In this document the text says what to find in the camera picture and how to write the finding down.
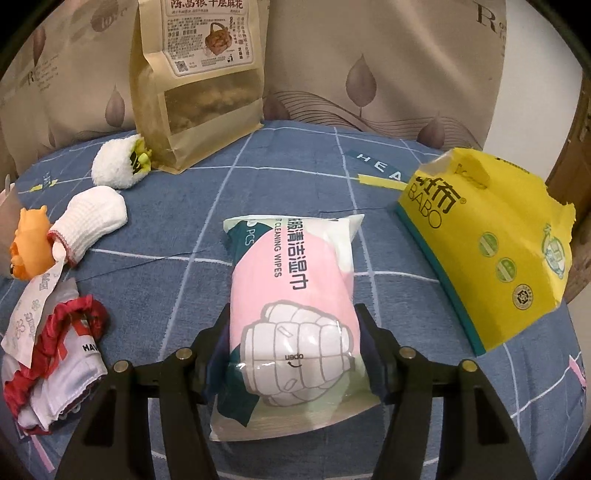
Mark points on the wooden door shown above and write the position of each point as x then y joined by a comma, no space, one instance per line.
572,166

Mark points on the beige leaf print curtain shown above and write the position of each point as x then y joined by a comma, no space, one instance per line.
369,69

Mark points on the white sock with red trim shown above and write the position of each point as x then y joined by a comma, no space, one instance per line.
92,217

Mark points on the pink wet wipes pack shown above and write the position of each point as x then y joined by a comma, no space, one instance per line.
295,295

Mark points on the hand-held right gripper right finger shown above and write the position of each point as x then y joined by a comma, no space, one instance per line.
369,350

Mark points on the orange toy fish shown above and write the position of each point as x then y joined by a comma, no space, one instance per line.
30,244

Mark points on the white fluffy sock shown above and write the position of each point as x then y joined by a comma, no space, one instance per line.
113,161

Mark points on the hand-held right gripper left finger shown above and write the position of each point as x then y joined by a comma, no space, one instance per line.
203,350

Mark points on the red and white cloth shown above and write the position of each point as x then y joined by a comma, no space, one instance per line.
69,353

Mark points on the kraft paper snack bag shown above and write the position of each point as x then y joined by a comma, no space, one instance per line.
198,115

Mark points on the blue plaid tablecloth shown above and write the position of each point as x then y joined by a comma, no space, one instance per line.
300,161

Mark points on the yellow tissue pack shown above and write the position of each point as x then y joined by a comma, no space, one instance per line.
485,240

